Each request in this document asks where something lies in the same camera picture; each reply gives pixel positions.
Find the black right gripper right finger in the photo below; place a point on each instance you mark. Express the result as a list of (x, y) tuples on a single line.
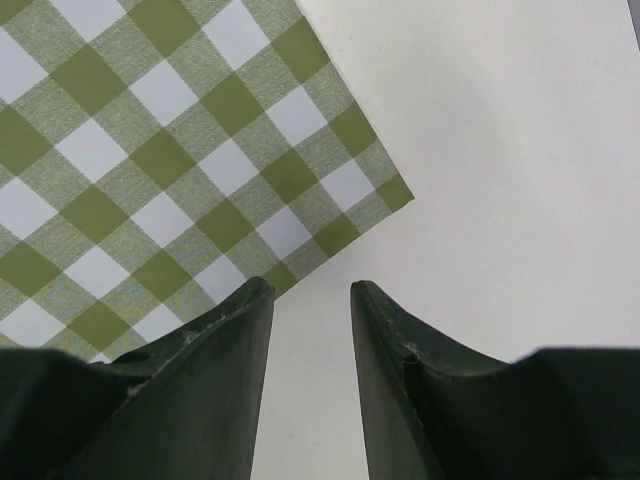
[(433, 408)]

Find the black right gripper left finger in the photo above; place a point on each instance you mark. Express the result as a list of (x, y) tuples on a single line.
[(185, 406)]

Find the green white checkered cloth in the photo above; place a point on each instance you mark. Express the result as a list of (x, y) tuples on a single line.
[(157, 154)]

